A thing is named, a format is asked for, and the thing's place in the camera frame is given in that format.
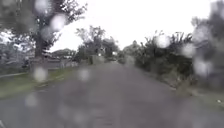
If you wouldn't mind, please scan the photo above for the cluster of trees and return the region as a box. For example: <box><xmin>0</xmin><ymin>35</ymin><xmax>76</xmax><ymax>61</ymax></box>
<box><xmin>73</xmin><ymin>25</ymin><xmax>120</xmax><ymax>64</ymax></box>

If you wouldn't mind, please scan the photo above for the grey asphalt road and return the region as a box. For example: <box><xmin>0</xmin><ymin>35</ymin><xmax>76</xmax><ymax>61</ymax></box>
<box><xmin>0</xmin><ymin>61</ymin><xmax>224</xmax><ymax>128</ymax></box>

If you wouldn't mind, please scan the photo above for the row of bushes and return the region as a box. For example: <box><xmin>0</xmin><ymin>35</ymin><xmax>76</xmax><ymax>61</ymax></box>
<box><xmin>117</xmin><ymin>31</ymin><xmax>195</xmax><ymax>84</ymax></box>

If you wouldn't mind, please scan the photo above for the low grey fence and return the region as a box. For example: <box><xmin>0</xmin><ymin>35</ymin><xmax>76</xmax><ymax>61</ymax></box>
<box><xmin>0</xmin><ymin>57</ymin><xmax>80</xmax><ymax>75</ymax></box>

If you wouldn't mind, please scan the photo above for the large dark tree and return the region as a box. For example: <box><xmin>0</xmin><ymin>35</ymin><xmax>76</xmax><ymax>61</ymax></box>
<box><xmin>0</xmin><ymin>0</ymin><xmax>88</xmax><ymax>69</ymax></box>

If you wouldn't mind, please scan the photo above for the grass verge with fence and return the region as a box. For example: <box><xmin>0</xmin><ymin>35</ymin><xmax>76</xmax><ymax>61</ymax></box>
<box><xmin>0</xmin><ymin>66</ymin><xmax>80</xmax><ymax>100</ymax></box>

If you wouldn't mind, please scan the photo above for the grass verge with bushes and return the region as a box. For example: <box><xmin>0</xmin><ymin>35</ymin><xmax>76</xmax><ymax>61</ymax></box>
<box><xmin>156</xmin><ymin>74</ymin><xmax>224</xmax><ymax>111</ymax></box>

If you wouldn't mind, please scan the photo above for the tall dark roadside tree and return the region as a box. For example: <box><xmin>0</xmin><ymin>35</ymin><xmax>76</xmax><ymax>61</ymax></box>
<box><xmin>190</xmin><ymin>0</ymin><xmax>224</xmax><ymax>88</ymax></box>

